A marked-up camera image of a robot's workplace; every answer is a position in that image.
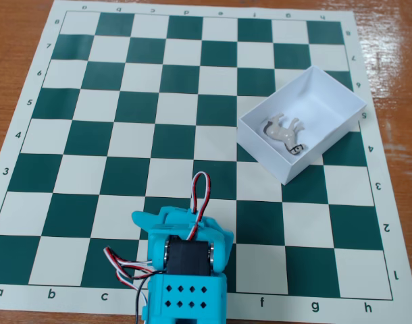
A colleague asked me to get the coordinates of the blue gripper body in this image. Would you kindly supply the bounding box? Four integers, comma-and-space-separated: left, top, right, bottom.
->
151, 205, 236, 245

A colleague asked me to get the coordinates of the red white black servo cable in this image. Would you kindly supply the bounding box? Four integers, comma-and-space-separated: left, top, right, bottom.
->
115, 268, 153, 324
103, 246, 156, 271

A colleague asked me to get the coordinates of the green and white chess mat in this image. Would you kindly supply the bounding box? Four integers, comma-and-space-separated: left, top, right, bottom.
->
0, 0, 402, 321

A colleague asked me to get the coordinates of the white open cardboard box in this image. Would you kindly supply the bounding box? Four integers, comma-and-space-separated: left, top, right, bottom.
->
238, 65, 368, 186

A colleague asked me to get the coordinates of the looped red white black cable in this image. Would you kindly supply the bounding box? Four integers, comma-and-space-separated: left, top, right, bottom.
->
190, 171, 212, 241

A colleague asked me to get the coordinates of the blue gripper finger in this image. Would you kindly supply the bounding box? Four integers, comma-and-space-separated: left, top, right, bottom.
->
131, 211, 167, 232

